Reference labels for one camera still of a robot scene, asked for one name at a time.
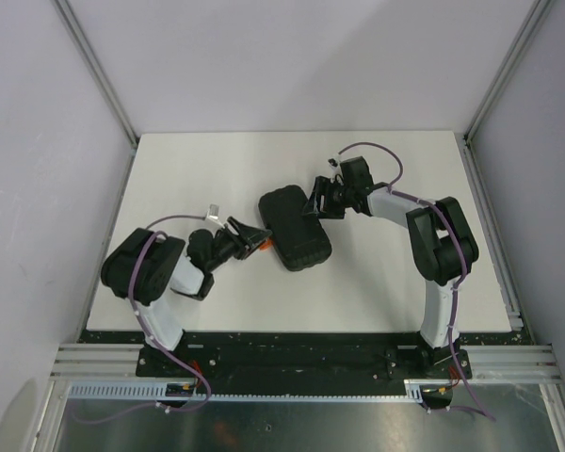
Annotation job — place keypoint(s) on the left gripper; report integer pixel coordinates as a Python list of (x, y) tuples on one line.
[(249, 238)]

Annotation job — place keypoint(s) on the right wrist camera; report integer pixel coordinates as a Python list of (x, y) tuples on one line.
[(335, 161)]

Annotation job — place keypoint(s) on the right aluminium frame post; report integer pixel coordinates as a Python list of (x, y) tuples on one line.
[(527, 31)]

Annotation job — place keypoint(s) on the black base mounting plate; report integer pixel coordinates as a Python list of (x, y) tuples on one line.
[(258, 360)]

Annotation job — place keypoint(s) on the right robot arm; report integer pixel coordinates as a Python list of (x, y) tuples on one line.
[(442, 243)]

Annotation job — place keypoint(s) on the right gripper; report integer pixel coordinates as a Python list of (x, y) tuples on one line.
[(323, 188)]

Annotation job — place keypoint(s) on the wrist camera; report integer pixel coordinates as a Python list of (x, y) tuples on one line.
[(335, 161), (213, 214)]

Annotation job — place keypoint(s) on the aluminium frame post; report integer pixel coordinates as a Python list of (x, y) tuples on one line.
[(527, 31), (81, 42)]

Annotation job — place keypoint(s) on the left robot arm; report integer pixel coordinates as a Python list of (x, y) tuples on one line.
[(148, 265)]

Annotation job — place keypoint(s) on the left aluminium frame post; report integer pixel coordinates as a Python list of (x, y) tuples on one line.
[(81, 42)]

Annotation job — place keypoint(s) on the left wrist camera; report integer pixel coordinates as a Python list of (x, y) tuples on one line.
[(213, 214)]

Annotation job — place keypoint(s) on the grey slotted cable duct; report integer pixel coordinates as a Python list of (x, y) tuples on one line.
[(399, 391)]

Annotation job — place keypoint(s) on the black plastic tool case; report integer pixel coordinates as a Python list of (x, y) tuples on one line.
[(300, 241)]

